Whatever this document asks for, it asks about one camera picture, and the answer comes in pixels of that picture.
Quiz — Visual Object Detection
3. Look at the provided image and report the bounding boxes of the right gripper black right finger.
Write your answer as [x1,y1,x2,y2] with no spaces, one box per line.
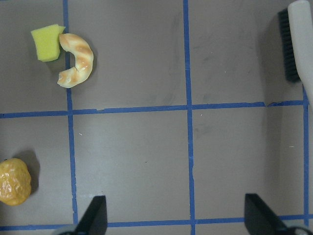
[244,193,293,235]

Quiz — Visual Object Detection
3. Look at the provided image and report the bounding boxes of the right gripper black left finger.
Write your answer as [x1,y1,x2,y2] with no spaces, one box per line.
[73,195,108,235]

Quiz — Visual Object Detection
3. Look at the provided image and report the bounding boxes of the curved croissant bread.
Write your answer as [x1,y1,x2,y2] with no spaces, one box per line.
[57,33,94,88]

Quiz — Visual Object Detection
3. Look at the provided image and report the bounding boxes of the yellow green sponge piece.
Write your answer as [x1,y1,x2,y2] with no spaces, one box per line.
[31,24,65,62]

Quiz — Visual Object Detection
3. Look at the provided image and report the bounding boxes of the white brush black bristles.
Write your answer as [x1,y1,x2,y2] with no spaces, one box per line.
[278,0,313,104]

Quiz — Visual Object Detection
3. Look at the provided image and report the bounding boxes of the yellow brown potato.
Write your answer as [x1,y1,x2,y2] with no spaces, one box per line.
[0,158,31,206]

